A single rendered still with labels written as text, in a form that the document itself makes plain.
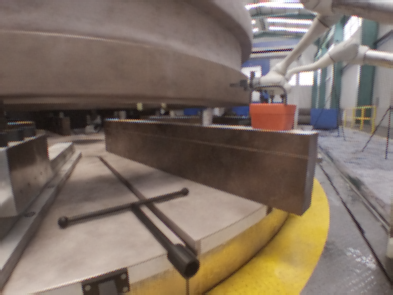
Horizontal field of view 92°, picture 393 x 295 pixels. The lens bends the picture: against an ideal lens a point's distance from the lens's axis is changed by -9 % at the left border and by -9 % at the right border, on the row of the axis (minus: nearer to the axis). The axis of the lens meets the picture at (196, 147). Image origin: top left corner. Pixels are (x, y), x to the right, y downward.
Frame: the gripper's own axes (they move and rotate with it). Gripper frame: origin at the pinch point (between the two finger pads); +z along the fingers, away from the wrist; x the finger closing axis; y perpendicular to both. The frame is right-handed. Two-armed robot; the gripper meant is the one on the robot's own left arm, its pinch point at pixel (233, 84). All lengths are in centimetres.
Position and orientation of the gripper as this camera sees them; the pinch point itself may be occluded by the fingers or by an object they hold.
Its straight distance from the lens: 168.4
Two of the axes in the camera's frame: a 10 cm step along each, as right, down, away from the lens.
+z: -8.2, -1.0, 5.7
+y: 0.0, 9.8, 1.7
